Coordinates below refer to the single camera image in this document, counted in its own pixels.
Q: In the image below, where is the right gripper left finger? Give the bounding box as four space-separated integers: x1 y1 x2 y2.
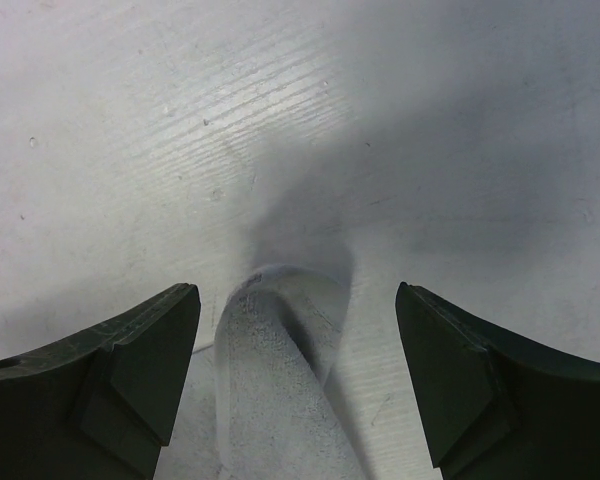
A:
0 283 201 479

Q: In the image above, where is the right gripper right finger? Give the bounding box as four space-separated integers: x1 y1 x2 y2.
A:
395 283 600 479

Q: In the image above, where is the grey panda towel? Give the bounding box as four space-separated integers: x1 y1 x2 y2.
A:
214 265 365 479

